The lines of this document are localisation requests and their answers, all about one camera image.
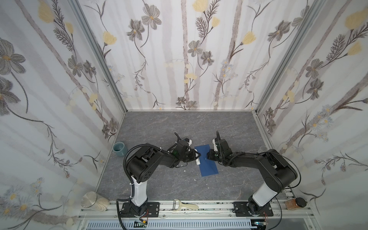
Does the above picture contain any teal ceramic cup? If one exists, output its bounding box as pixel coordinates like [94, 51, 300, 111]
[113, 141, 128, 157]

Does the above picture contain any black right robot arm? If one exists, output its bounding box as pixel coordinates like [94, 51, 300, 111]
[207, 138, 298, 216]

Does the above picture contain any dark blue envelope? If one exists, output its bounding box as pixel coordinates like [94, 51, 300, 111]
[195, 145, 219, 177]

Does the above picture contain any cream handled peeler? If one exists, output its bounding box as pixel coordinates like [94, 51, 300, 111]
[172, 199, 199, 211]

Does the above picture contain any clear glass cup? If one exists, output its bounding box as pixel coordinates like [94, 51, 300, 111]
[257, 146, 268, 153]

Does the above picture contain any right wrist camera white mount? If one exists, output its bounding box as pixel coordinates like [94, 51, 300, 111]
[212, 139, 218, 151]

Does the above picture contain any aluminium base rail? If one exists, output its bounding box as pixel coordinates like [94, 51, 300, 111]
[77, 200, 320, 230]

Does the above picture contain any small jar black lid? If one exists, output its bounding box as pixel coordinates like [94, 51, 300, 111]
[285, 197, 307, 210]

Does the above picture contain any glass jar with metal lid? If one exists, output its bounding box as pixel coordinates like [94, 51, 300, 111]
[80, 191, 110, 212]

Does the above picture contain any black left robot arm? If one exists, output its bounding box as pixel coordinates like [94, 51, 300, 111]
[123, 139, 201, 216]

